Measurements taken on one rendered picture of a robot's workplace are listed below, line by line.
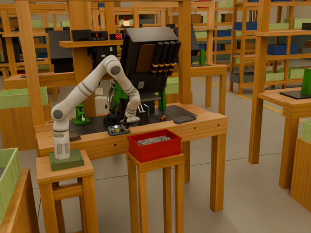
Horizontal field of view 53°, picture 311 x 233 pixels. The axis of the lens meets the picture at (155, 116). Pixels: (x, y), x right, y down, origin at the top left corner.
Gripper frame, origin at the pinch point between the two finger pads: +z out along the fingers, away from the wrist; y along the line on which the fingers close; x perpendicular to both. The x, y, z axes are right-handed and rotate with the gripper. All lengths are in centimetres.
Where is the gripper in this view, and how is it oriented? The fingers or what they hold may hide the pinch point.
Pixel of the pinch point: (127, 126)
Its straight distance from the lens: 228.4
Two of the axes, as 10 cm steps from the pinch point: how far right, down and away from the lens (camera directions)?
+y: -9.1, 1.3, -4.0
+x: 3.5, 7.6, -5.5
